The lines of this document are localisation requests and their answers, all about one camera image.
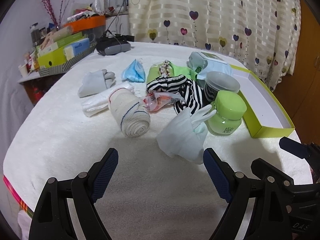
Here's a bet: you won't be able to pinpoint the black grey VR headset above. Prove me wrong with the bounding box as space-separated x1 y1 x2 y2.
95 35 135 56

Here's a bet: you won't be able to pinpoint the orange plastic basket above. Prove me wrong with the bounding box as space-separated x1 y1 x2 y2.
64 15 106 33

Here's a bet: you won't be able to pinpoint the green cream jar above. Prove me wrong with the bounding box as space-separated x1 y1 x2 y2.
207 90 247 136

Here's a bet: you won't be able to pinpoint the lime green cardboard box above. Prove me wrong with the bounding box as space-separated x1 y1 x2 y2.
232 65 295 138

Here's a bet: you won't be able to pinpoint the blue tissue pack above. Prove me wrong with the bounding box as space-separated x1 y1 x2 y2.
63 37 90 61

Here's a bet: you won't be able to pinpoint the beige rolled cloth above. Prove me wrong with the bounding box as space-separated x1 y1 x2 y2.
50 25 73 42

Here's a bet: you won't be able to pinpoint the green flat box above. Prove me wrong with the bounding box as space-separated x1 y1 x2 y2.
37 32 83 56

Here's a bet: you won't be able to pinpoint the red white plastic packet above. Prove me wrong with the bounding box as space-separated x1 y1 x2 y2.
143 91 184 112

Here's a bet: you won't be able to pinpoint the black white striped cloth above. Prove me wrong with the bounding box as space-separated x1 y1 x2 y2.
146 75 209 114

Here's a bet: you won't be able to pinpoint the wooden wardrobe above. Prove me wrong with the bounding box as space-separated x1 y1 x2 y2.
274 0 319 144

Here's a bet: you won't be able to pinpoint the heart pattern curtain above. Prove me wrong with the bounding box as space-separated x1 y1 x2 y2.
129 0 302 90

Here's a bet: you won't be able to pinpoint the light green microfiber cloth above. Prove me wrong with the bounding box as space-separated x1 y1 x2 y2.
172 64 197 81

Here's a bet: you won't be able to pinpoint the pink dried flower branches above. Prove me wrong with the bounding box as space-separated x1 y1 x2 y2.
36 0 82 28

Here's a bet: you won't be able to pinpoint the striped grey storage tray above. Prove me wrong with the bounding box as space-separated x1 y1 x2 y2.
38 42 97 77

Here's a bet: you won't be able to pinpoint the wet wipes pack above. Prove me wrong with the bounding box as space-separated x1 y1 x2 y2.
187 51 233 80

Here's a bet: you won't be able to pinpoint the grey toe sock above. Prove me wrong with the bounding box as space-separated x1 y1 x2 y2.
78 69 116 98

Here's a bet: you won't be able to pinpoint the beige elastic bandage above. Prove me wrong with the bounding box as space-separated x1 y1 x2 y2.
108 88 151 138

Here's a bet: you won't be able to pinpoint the blue surgical face mask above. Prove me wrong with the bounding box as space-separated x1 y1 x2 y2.
121 59 146 83

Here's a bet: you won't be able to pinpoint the lime green file box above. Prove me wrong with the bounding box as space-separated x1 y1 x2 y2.
37 47 67 68

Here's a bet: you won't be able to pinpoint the white side shelf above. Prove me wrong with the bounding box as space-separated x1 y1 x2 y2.
18 74 48 106

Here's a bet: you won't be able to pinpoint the white towel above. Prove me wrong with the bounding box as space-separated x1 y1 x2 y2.
81 81 135 117

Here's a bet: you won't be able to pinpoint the pale mint toe sock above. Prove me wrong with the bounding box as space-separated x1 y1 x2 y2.
156 105 216 165

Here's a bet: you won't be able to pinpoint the green embroidered hand towel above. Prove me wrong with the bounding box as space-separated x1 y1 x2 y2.
146 60 181 86

